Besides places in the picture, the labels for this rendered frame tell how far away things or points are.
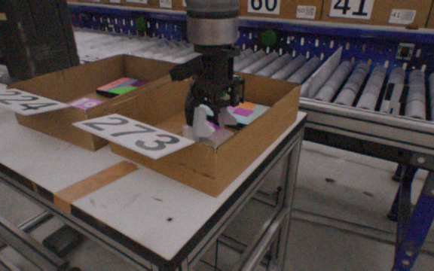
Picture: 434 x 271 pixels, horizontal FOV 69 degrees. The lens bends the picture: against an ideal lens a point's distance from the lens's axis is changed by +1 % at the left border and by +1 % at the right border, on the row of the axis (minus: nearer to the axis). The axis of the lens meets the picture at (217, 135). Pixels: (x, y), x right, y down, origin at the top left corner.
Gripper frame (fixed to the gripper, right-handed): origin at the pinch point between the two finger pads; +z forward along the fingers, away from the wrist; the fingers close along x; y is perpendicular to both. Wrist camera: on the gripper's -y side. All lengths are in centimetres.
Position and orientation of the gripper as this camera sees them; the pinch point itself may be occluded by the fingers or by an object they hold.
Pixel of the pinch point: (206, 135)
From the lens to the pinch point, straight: 67.2
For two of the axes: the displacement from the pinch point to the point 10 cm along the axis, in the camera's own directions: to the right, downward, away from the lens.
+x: 7.0, -3.4, 6.3
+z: 0.0, 8.8, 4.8
